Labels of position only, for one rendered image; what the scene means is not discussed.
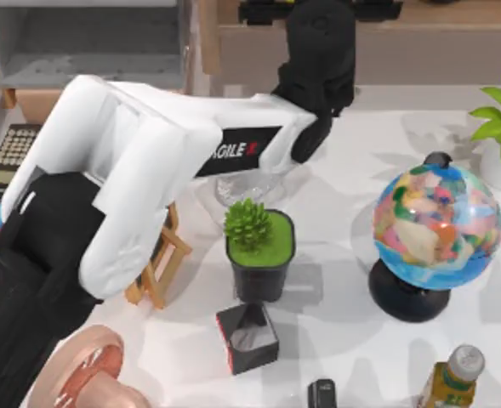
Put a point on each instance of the grey cabinet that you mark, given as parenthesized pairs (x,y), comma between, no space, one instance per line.
(88,55)

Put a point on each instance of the wooden cupboard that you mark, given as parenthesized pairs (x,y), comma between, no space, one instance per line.
(424,51)

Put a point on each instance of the black pot with green succulent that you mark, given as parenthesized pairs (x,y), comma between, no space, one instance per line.
(260,263)

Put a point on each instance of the rose gold fan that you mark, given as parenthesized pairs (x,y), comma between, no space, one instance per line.
(92,374)

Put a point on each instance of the wooden framed blackboard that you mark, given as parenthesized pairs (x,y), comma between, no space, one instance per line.
(165,263)

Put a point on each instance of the small black device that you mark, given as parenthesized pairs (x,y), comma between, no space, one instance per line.
(321,393)

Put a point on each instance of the black and red box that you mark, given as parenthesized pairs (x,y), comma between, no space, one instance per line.
(250,344)

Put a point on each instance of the colourful globe on black base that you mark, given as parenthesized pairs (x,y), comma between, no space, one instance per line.
(437,221)

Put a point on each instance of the black calculator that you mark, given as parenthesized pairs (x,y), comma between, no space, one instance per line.
(14,149)

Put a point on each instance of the yellow bottle with grey cap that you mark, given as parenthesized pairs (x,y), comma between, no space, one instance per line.
(450,382)

